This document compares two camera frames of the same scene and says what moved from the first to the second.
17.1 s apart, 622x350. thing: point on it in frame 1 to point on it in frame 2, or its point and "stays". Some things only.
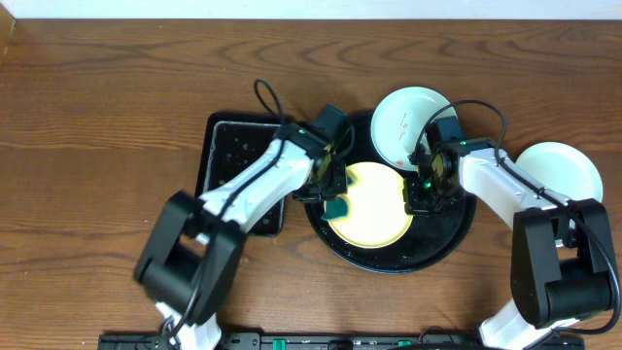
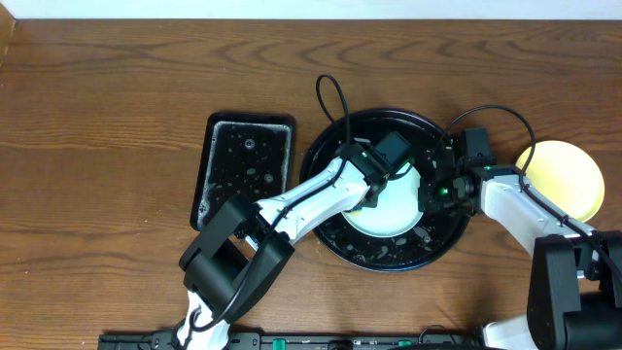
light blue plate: x=398 y=120 to x=397 y=211
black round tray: x=430 y=238 stays
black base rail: x=336 y=341 stays
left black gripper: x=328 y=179 to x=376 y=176
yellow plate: x=377 y=217 to x=566 y=175
